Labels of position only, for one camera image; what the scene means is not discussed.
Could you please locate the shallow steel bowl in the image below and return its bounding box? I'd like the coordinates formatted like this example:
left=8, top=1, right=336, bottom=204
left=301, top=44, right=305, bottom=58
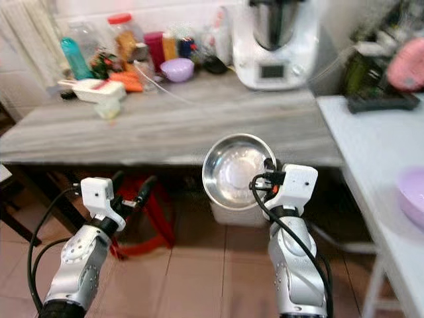
left=201, top=133, right=278, bottom=211

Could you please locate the red plastic stool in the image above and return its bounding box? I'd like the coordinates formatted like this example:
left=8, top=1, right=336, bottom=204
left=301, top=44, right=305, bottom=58
left=106, top=174, right=176, bottom=258

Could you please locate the white plastic bin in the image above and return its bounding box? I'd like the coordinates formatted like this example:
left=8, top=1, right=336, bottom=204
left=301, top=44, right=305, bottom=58
left=209, top=199, right=272, bottom=229

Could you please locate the grey wooden table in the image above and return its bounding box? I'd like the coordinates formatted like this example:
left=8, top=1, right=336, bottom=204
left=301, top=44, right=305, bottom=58
left=0, top=70, right=345, bottom=199

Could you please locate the small white cup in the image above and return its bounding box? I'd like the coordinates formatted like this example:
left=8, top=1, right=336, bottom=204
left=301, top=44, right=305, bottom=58
left=96, top=98, right=122, bottom=121

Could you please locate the white vegetable slicer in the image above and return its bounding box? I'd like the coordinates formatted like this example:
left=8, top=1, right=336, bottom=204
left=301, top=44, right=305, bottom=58
left=58, top=79, right=127, bottom=104

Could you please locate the orange carrot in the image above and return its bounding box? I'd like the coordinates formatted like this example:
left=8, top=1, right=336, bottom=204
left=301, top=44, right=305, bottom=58
left=108, top=72, right=145, bottom=93

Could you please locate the white table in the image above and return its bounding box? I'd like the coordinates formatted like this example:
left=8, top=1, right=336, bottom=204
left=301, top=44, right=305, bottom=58
left=317, top=95, right=424, bottom=299

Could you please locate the white food processor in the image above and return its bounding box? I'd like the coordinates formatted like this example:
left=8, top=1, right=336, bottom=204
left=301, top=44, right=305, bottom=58
left=232, top=0, right=322, bottom=91

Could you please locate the black dish rack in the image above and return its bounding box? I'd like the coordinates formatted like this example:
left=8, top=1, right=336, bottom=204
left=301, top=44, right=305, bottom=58
left=344, top=13, right=424, bottom=113

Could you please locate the small purple bowl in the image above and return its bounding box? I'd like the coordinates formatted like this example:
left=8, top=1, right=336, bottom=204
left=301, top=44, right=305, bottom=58
left=160, top=58, right=195, bottom=83

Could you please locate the teal bottle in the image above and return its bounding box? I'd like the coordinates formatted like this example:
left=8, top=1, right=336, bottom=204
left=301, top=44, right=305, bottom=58
left=60, top=37, right=92, bottom=81

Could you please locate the clear jar with red lid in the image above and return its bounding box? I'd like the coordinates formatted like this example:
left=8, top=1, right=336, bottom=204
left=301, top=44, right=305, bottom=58
left=107, top=13, right=140, bottom=72

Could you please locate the large purple bowl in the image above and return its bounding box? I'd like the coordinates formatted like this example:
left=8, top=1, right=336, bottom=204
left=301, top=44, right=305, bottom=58
left=396, top=166, right=424, bottom=231

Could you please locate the magenta cup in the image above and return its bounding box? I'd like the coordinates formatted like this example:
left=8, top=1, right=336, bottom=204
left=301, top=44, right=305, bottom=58
left=144, top=30, right=165, bottom=70

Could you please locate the dark blue jar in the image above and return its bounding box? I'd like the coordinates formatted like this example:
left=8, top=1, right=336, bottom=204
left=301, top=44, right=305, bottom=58
left=178, top=37, right=197, bottom=60

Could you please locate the yellow jar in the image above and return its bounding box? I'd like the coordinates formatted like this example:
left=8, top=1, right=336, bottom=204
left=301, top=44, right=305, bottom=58
left=162, top=33, right=179, bottom=62

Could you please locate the white striped cloth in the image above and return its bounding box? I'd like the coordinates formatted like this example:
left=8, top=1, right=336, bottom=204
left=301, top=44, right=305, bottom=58
left=0, top=0, right=70, bottom=83

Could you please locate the pink plastic container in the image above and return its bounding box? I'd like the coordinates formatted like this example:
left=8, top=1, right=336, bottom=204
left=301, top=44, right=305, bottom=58
left=386, top=36, right=424, bottom=92

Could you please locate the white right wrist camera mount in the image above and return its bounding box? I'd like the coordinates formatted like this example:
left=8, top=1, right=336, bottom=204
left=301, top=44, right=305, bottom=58
left=268, top=164, right=319, bottom=219

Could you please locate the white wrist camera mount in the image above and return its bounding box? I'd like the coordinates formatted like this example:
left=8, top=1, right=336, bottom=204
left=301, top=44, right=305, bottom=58
left=268, top=164, right=319, bottom=219
left=79, top=176, right=125, bottom=231

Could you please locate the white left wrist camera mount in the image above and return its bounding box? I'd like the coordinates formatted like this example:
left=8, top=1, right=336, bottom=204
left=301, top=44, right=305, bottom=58
left=79, top=176, right=125, bottom=231

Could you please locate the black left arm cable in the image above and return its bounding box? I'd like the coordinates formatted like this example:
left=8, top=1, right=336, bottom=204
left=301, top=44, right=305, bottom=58
left=28, top=189, right=83, bottom=312

